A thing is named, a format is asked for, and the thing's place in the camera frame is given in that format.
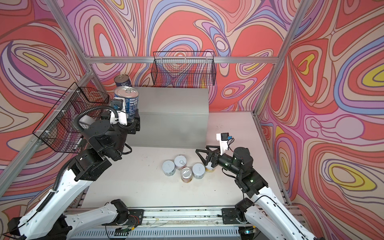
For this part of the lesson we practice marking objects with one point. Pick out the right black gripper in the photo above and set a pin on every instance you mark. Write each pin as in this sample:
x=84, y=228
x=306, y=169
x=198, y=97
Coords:
x=216, y=155

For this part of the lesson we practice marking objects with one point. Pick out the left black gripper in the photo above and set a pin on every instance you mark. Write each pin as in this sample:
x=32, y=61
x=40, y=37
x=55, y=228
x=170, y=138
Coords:
x=131, y=129

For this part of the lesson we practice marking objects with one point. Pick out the small yellow can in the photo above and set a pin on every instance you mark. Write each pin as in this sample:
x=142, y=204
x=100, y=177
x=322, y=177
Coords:
x=209, y=168

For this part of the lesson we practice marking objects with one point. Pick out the tall light blue can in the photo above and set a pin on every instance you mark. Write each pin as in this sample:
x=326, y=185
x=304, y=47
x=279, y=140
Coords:
x=131, y=97

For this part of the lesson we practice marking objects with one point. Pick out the tall dark blue can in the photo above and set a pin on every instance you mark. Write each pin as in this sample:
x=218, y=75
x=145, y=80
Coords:
x=123, y=80

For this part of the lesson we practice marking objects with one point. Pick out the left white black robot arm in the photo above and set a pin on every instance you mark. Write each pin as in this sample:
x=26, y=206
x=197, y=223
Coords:
x=106, y=137

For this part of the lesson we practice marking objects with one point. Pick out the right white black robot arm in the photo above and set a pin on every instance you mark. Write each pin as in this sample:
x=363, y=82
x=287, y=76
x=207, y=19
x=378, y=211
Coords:
x=259, y=207

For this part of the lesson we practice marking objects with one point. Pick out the small white blue can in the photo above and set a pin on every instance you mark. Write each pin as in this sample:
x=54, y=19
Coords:
x=198, y=171

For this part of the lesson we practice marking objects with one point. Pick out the small white can pull tab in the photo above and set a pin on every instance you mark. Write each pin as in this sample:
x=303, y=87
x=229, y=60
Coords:
x=180, y=162

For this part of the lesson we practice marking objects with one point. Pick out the small pink can silver lid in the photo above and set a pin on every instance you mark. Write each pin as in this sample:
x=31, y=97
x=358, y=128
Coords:
x=186, y=175

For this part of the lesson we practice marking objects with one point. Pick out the grey metal cabinet box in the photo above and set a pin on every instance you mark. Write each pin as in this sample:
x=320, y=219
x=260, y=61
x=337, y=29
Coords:
x=172, y=118

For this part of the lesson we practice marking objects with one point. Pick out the small white can left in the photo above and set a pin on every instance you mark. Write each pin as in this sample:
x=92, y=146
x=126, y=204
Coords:
x=169, y=168

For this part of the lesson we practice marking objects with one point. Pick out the grey tape roll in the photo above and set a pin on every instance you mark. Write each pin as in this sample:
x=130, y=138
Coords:
x=86, y=121

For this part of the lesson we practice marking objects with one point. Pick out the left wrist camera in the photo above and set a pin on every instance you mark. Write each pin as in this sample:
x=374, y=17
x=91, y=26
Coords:
x=119, y=104

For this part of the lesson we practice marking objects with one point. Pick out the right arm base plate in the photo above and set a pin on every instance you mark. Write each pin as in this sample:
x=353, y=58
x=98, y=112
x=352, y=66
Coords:
x=238, y=216

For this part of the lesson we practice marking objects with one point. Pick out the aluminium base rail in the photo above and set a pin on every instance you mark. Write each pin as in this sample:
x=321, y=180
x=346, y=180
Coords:
x=178, y=223

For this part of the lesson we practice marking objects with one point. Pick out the back black wire basket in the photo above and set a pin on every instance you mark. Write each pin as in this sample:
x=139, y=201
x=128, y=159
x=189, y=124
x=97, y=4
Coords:
x=184, y=69

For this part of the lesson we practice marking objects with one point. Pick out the black wire basket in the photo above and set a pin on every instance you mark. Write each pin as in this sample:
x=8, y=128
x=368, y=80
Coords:
x=184, y=69
x=57, y=130

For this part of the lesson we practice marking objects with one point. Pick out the left black wire basket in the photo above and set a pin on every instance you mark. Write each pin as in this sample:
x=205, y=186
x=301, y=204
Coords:
x=57, y=130

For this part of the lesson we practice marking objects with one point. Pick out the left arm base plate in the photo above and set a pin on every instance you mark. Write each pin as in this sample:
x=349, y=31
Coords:
x=130, y=218

